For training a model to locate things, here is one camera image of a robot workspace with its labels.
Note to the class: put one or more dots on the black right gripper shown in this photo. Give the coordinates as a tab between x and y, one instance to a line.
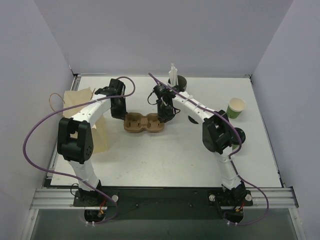
164	113

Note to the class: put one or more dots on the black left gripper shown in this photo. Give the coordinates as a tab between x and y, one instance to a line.
119	111

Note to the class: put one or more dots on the brown pulp cup carrier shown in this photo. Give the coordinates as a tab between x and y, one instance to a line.
135	122

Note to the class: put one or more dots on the brown paper takeout bag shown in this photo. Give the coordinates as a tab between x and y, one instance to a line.
99	130

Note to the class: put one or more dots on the green paper coffee cup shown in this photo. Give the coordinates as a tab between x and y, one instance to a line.
235	146

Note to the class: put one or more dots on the black plastic cup lid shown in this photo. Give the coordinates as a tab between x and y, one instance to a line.
241	134

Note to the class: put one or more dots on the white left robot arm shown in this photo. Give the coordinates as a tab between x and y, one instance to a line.
75	139

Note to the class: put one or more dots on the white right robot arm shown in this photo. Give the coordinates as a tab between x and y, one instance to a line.
217	133

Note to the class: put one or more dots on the stack of black lids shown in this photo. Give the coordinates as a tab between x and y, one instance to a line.
192	120

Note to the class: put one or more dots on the grey cylindrical straw holder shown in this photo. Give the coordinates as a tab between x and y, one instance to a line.
181	83

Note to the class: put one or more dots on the white wrapped straws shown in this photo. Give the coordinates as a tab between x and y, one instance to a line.
173	75

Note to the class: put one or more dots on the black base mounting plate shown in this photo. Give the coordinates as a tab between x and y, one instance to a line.
163	211

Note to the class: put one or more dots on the aluminium frame rail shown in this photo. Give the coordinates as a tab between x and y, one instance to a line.
59	198

